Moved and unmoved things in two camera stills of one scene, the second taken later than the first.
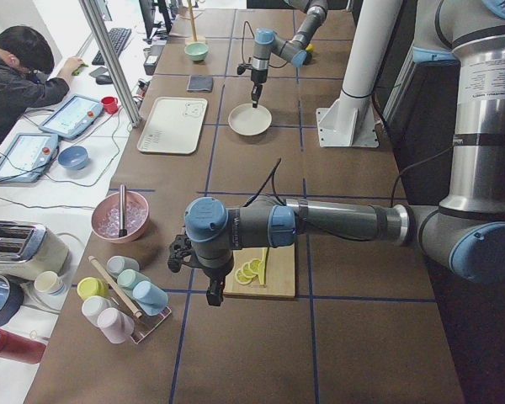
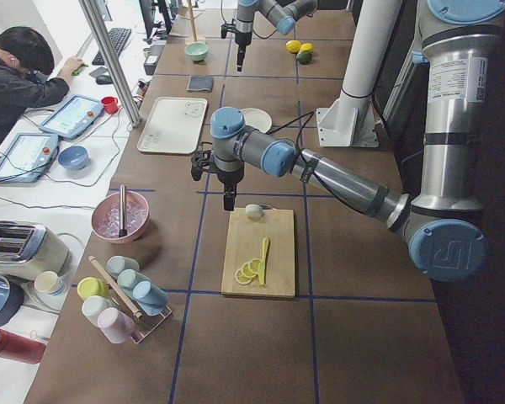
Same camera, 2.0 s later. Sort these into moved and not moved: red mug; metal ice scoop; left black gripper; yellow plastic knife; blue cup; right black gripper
Moved: left black gripper; right black gripper
Not moved: red mug; yellow plastic knife; metal ice scoop; blue cup
